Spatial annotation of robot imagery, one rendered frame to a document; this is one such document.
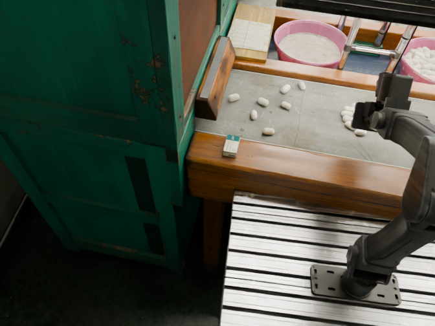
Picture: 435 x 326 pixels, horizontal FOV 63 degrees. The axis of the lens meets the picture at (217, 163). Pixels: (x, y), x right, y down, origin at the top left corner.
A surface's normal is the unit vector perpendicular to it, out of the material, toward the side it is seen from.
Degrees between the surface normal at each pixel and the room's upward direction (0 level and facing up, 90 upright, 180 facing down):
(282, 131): 0
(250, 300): 0
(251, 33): 0
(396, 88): 49
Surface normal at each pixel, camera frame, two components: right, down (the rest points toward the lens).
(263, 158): 0.04, -0.61
